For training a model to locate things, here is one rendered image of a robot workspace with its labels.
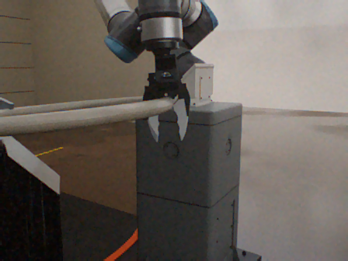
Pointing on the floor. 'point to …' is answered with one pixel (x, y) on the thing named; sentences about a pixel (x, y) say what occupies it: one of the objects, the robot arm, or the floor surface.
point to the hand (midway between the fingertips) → (168, 136)
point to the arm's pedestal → (189, 186)
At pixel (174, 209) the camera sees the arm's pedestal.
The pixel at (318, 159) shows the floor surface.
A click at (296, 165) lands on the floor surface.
